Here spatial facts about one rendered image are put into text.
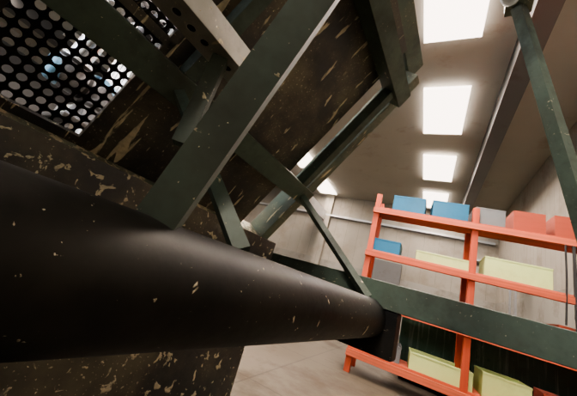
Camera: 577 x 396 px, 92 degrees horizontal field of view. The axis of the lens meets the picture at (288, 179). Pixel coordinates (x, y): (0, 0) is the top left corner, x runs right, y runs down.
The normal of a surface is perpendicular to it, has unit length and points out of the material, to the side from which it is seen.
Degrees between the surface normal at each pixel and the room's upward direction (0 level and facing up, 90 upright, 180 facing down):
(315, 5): 104
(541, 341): 90
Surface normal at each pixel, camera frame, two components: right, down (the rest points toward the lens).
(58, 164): 0.83, 0.07
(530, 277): -0.39, -0.41
